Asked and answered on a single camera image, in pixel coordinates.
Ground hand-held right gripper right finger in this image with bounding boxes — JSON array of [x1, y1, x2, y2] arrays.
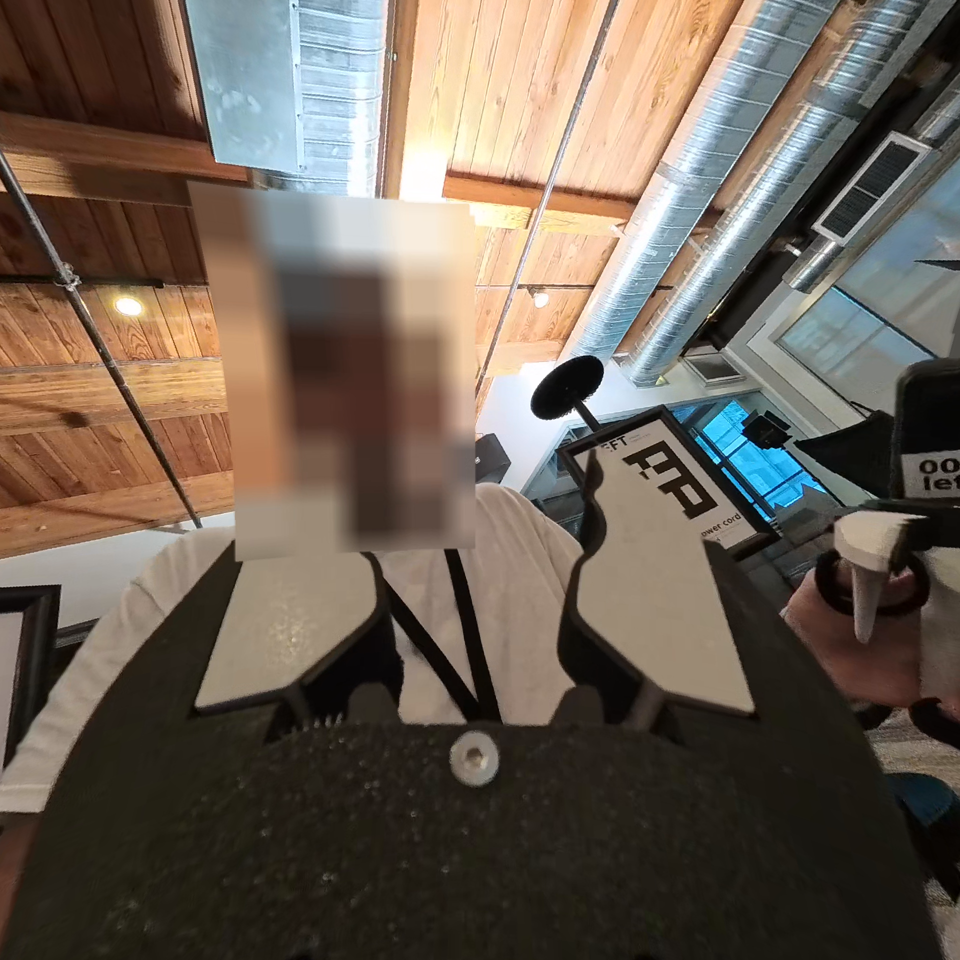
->
[[556, 450, 757, 732]]

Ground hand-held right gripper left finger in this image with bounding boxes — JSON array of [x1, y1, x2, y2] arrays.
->
[[193, 558, 388, 715]]

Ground person's left hand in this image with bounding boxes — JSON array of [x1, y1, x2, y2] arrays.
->
[[780, 573, 924, 710]]

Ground black softbox cloth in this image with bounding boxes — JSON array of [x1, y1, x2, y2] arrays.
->
[[793, 408, 903, 501]]

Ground large glass window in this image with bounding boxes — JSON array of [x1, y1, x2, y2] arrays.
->
[[772, 161, 960, 376]]

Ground black framed printed sign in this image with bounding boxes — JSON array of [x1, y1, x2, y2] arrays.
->
[[558, 405, 779, 561]]

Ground small black box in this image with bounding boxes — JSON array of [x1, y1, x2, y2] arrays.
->
[[741, 410, 794, 451]]

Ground blue lit window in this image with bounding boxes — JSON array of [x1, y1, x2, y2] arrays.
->
[[673, 397, 835, 528]]

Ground round black disc stand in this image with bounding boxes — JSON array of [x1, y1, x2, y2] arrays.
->
[[529, 355, 606, 435]]

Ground black framed picture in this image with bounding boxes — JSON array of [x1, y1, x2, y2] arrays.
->
[[0, 584, 63, 768]]

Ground dark metal ceiling pipe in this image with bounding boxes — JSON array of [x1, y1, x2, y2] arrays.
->
[[0, 150, 205, 530]]

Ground blue cloth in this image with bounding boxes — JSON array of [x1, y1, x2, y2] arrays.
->
[[887, 772, 960, 897]]

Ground black ceiling track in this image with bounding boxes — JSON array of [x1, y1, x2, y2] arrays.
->
[[0, 274, 208, 292]]

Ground thin metal ceiling conduit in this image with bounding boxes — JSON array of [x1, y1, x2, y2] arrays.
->
[[474, 0, 622, 399]]

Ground black lanyard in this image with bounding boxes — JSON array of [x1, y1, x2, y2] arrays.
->
[[367, 551, 502, 725]]

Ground short metal duct pipe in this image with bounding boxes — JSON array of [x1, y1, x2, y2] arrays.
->
[[782, 233, 843, 294]]

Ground black wall speaker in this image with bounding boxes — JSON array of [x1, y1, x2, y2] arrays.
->
[[475, 432, 512, 486]]

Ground small white wall vent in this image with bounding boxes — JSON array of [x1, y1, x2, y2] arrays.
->
[[682, 352, 745, 385]]

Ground white wall vent grille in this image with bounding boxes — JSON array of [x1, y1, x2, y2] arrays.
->
[[811, 132, 933, 243]]

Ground round spiral metal duct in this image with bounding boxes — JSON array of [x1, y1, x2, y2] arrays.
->
[[618, 0, 931, 389], [561, 0, 845, 360]]

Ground rectangular metal air duct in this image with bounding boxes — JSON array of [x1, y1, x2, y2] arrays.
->
[[185, 0, 391, 198]]

